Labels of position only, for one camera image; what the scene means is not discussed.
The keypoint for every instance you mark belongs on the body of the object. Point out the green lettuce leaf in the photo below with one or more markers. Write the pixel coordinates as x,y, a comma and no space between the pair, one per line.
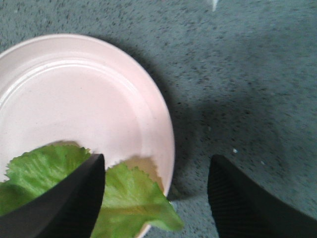
130,201

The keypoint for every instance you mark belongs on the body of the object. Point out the pink round plate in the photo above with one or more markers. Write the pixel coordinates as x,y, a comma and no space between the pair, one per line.
69,89

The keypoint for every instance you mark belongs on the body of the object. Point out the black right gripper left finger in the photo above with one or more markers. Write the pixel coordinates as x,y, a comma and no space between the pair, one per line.
68,210

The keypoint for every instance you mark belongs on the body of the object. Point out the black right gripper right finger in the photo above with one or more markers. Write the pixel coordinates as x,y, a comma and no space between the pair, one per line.
243,209

